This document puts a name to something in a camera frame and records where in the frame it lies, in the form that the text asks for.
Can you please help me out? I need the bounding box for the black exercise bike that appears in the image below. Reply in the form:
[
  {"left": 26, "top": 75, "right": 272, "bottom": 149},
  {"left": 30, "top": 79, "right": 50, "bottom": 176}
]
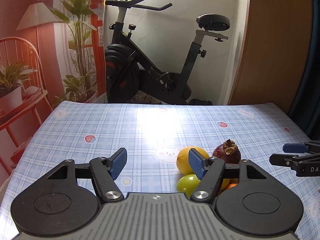
[{"left": 103, "top": 0, "right": 230, "bottom": 105}]

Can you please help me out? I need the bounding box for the wall poster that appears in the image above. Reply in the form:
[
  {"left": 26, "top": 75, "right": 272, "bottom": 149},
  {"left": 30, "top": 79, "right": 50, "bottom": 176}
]
[{"left": 0, "top": 0, "right": 108, "bottom": 188}]

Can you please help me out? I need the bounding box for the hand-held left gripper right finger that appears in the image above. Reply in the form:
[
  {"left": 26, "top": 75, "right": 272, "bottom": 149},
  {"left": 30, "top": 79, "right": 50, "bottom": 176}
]
[{"left": 188, "top": 148, "right": 267, "bottom": 202}]

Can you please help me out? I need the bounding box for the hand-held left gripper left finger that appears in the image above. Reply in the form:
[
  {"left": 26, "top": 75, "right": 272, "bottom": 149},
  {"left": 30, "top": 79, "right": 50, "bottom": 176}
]
[{"left": 47, "top": 147, "right": 128, "bottom": 202}]

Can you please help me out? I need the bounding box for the yellow lemon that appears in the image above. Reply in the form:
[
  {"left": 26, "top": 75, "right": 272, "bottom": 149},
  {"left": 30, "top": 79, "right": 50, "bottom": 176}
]
[{"left": 176, "top": 146, "right": 210, "bottom": 175}]

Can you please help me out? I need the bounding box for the green apple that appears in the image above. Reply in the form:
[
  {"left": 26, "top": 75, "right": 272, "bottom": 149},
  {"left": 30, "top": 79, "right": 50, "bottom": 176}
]
[{"left": 176, "top": 174, "right": 202, "bottom": 197}]

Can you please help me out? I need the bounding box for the dark blue curtain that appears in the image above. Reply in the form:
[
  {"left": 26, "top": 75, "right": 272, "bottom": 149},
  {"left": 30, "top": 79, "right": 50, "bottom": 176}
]
[{"left": 287, "top": 0, "right": 320, "bottom": 140}]

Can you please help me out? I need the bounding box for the wooden wardrobe panel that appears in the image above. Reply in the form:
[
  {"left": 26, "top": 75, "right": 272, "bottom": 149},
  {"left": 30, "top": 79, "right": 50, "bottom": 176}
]
[{"left": 226, "top": 0, "right": 315, "bottom": 117}]

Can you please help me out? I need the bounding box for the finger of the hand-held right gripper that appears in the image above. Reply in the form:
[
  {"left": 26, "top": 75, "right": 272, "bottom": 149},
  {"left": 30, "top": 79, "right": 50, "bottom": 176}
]
[
  {"left": 269, "top": 154, "right": 304, "bottom": 167},
  {"left": 282, "top": 140, "right": 320, "bottom": 153}
]

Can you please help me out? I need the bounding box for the blue plaid tablecloth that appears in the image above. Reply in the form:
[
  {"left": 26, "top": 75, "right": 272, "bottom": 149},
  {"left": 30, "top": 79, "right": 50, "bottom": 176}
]
[{"left": 0, "top": 101, "right": 320, "bottom": 240}]

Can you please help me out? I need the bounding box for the dark purple mangosteen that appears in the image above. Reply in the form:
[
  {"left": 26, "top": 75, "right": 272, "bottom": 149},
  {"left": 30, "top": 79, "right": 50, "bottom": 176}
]
[{"left": 212, "top": 139, "right": 242, "bottom": 164}]

